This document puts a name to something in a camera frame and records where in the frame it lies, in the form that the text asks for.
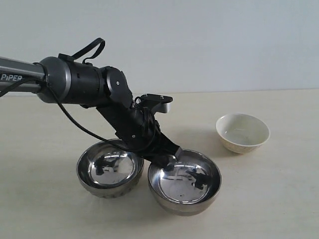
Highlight ribbed steel bowl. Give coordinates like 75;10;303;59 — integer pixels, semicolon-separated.
76;141;145;199

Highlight black cable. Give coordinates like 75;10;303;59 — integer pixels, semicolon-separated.
0;79;150;152

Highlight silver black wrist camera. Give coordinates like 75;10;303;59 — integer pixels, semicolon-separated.
135;94;173;114

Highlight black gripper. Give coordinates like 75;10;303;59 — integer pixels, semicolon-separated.
97;104;181;170

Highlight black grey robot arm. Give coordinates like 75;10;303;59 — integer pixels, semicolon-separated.
0;56;182;168

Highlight smooth steel bowl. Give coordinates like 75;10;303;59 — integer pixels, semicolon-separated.
148;149;222;217

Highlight cream ceramic bowl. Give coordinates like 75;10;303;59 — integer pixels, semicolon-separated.
215;113;271;154

